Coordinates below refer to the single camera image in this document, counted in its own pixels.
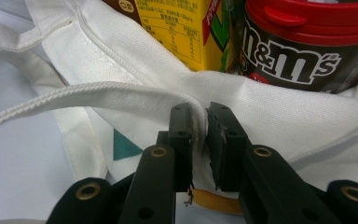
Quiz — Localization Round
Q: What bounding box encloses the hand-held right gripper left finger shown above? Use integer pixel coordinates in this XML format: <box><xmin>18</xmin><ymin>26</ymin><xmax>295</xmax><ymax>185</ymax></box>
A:
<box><xmin>157</xmin><ymin>102</ymin><xmax>197</xmax><ymax>194</ymax></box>

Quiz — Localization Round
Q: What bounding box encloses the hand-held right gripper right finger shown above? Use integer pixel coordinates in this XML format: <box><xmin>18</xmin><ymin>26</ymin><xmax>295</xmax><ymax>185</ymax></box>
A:
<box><xmin>205</xmin><ymin>102</ymin><xmax>253</xmax><ymax>192</ymax></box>

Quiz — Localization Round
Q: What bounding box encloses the white canvas tote bag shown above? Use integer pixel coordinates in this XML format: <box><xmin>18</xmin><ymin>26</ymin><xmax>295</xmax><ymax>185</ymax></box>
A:
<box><xmin>0</xmin><ymin>0</ymin><xmax>358</xmax><ymax>216</ymax></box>

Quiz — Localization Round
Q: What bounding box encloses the red-lidded candy jar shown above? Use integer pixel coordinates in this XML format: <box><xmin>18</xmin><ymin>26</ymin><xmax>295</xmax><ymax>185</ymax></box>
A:
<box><xmin>241</xmin><ymin>0</ymin><xmax>358</xmax><ymax>94</ymax></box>

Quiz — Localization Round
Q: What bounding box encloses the brown rectangular box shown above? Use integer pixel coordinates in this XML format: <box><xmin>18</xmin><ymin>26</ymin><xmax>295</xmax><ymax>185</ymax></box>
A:
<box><xmin>102</xmin><ymin>0</ymin><xmax>144</xmax><ymax>26</ymax></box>

